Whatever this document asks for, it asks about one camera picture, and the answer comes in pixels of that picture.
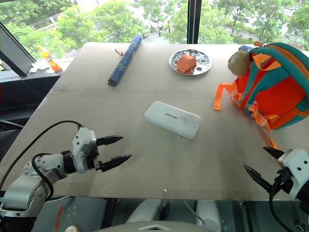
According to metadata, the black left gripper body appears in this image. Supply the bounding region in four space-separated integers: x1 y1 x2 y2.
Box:
83 138 102 172

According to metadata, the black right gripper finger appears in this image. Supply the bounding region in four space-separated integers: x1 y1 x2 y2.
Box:
243 164 275 194
263 146 285 160

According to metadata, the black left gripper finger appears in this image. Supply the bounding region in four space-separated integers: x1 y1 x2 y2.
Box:
96 135 124 146
98 154 133 173

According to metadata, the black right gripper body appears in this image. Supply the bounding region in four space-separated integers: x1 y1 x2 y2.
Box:
273 167 295 194

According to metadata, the orange and teal backpack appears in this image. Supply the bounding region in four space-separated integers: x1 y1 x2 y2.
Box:
213 41 309 151

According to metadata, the white rectangular case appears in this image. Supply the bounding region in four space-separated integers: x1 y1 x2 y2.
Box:
144 101 202 140

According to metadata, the white rounded leg cover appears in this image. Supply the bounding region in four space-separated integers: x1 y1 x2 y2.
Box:
195 200 222 227
125 199 170 224

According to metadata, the blue rolled mat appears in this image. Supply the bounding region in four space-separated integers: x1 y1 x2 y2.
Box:
107 35 143 88

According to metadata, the dark window ledge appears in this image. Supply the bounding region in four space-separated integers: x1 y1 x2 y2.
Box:
0 72 63 136

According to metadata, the tan plush toy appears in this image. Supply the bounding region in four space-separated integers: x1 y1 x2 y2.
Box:
227 44 253 78

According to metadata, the orange drink bottle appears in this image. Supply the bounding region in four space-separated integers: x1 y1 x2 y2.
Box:
36 45 62 73

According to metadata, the white crumpled tissue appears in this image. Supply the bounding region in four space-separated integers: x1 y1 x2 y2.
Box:
28 60 50 73

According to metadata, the orange tape roll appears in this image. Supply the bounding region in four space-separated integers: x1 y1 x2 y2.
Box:
176 54 197 74

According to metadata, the perforated metal plate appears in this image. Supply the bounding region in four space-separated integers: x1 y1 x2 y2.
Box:
168 48 213 77

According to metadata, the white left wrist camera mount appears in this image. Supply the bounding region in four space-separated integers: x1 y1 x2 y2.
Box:
71 127 98 174

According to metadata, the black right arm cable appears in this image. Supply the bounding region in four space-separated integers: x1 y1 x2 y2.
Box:
268 180 293 232

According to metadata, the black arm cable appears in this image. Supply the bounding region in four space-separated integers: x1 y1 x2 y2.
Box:
0 120 84 203
268 180 293 232

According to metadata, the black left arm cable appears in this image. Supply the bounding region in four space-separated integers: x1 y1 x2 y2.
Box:
0 120 84 203

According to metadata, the dark slanted window frame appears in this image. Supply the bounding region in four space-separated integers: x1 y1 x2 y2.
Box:
0 21 37 77

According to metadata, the black window frame post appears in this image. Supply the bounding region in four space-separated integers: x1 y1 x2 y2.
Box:
186 0 202 45

